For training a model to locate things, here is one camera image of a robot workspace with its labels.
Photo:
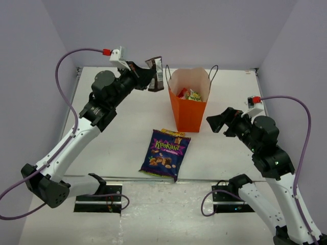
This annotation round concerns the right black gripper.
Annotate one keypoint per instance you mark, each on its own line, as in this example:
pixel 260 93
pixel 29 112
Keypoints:
pixel 231 117

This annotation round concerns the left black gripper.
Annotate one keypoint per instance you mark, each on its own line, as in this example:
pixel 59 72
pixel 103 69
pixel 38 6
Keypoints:
pixel 138 76

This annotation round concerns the brown chocolate bar wrapper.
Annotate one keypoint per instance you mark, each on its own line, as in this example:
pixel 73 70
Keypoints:
pixel 157 82

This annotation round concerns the red gummy candy bag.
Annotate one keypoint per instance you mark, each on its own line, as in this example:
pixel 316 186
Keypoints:
pixel 184 94

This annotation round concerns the green candy packet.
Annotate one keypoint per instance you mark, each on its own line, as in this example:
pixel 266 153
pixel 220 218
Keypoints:
pixel 192 95

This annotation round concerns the orange paper bag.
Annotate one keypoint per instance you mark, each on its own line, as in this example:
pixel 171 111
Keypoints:
pixel 188 114

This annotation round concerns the yellow M&M's large pack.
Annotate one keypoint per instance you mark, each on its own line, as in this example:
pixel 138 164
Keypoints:
pixel 176 134

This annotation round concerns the purple Krokant candy bag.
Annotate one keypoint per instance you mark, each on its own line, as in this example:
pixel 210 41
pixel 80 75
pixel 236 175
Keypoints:
pixel 165 155

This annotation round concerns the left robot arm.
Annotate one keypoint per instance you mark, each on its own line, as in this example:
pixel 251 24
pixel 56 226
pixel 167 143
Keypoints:
pixel 46 178

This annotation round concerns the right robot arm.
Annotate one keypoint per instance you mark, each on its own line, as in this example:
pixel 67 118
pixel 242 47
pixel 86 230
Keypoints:
pixel 287 225

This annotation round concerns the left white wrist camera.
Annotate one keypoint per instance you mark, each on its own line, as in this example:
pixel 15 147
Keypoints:
pixel 117 58

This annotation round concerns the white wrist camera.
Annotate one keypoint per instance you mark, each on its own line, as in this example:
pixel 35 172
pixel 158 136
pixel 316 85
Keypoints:
pixel 255 107
pixel 117 58

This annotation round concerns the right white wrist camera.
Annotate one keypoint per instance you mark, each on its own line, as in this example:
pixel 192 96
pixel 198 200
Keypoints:
pixel 255 107

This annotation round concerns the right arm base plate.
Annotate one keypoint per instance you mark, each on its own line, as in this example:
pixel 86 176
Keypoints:
pixel 225 203

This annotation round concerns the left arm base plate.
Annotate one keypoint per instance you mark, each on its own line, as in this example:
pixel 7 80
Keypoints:
pixel 98 204

